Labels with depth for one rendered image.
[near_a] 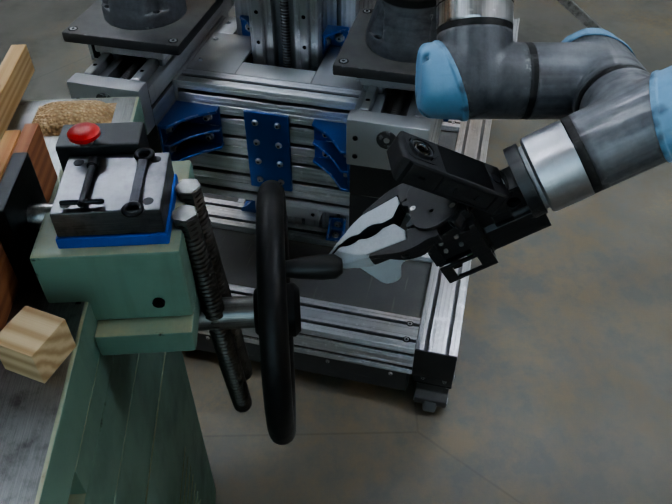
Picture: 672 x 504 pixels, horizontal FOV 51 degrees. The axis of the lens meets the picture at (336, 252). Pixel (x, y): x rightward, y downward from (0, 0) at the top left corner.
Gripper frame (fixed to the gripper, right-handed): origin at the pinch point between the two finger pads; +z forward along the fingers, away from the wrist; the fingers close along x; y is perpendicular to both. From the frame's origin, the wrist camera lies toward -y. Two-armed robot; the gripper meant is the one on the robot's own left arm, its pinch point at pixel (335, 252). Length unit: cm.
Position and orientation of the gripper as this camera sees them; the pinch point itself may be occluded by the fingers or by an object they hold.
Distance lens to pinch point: 70.0
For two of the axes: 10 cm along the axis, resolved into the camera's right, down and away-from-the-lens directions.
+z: -8.6, 4.1, 3.1
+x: -0.7, -7.0, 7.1
